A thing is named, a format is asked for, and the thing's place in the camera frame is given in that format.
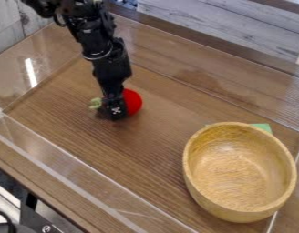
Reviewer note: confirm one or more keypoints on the green sticky note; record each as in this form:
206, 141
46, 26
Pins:
264, 127

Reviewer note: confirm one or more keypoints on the wooden bowl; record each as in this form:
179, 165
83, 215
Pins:
239, 171

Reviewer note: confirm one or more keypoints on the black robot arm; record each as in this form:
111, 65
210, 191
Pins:
92, 27

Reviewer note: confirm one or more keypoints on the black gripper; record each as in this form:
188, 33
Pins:
109, 59

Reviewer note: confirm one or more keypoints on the clear acrylic tray wall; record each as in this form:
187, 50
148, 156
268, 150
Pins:
97, 204

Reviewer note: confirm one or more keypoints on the red plush strawberry toy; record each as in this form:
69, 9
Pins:
132, 98

